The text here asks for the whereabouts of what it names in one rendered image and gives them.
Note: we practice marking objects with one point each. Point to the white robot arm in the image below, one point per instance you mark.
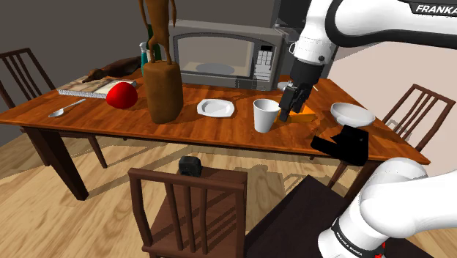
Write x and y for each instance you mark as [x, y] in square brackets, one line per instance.
[392, 200]

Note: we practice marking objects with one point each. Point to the white cup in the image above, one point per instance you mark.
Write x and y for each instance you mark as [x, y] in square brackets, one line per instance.
[264, 119]

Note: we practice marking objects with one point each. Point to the brown figure on pedestal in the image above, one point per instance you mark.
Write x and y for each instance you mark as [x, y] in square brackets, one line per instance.
[164, 93]

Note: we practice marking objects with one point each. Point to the dark wooden chair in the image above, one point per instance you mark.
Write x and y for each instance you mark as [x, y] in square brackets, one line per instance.
[25, 71]
[417, 107]
[200, 211]

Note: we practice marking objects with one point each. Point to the black angular object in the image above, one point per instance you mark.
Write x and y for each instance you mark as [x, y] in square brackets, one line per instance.
[348, 146]

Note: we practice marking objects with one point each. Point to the green bottle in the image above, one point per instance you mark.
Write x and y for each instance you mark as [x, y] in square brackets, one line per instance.
[150, 35]

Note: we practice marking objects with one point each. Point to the white bowl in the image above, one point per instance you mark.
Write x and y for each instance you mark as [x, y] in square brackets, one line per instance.
[351, 116]

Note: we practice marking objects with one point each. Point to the small black box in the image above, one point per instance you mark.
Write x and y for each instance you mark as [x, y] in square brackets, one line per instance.
[190, 166]

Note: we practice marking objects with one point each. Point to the yellow wedge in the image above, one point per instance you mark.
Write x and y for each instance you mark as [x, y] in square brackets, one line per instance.
[303, 117]

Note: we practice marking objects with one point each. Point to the dark robot stand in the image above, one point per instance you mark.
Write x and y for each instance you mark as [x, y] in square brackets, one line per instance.
[296, 221]

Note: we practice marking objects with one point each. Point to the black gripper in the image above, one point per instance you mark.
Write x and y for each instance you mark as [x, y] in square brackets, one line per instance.
[306, 73]

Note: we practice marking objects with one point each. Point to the silver spoon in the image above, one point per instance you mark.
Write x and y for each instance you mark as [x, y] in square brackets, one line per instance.
[57, 112]

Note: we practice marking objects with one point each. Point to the small pale grey object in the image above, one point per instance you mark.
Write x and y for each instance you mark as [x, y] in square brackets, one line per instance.
[283, 85]

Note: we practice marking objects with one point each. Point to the brown lying dog figure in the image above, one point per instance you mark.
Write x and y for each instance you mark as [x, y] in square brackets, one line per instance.
[117, 68]

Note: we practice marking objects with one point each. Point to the teal spray bottle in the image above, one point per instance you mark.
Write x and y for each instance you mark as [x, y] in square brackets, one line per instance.
[144, 62]

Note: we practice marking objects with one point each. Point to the red apple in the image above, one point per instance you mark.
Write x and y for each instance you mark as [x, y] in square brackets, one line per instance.
[122, 95]

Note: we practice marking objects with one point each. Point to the book with pale cover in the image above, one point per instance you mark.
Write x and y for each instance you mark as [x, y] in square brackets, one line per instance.
[85, 87]

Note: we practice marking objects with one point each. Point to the grey microwave oven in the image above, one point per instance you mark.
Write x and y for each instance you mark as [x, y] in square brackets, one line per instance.
[221, 53]

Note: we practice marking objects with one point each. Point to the small white plate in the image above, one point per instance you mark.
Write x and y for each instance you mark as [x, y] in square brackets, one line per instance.
[215, 108]

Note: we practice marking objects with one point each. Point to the wooden dining table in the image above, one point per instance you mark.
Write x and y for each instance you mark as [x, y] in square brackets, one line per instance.
[214, 132]

